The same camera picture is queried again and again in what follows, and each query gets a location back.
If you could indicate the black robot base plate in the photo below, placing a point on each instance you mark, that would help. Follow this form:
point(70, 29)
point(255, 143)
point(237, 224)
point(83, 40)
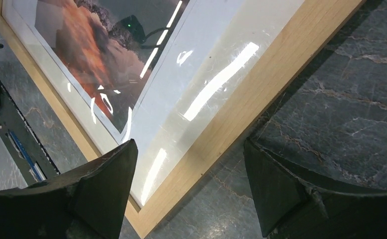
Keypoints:
point(23, 145)

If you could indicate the sunset sky photo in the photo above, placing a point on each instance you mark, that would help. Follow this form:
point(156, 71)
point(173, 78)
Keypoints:
point(106, 49)

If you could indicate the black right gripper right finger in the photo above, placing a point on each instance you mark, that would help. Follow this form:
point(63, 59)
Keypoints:
point(293, 202)

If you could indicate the wooden picture frame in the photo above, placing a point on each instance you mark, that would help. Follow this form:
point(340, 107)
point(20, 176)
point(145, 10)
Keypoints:
point(222, 66)

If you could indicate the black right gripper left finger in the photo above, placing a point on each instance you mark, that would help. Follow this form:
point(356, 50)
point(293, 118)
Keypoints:
point(87, 202)

